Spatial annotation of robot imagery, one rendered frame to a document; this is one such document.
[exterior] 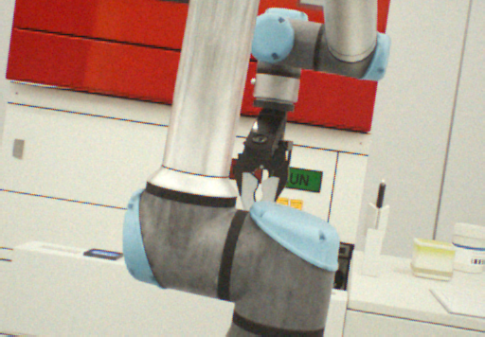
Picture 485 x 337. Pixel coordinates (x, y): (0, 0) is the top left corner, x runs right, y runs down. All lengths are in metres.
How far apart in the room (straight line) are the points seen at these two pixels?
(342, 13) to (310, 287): 0.39
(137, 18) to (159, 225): 1.07
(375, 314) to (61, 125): 0.98
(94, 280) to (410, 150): 2.20
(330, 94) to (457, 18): 1.61
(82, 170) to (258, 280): 1.16
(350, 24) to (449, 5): 2.35
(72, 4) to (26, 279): 0.78
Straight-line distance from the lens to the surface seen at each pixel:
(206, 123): 1.27
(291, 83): 1.73
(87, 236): 2.38
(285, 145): 1.75
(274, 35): 1.61
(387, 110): 3.77
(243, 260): 1.25
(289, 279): 1.25
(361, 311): 1.69
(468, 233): 2.22
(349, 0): 1.40
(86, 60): 2.31
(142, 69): 2.28
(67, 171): 2.38
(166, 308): 1.71
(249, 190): 1.74
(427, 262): 2.03
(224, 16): 1.27
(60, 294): 1.75
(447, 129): 3.78
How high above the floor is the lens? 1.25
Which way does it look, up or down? 3 degrees down
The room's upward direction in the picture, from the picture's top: 8 degrees clockwise
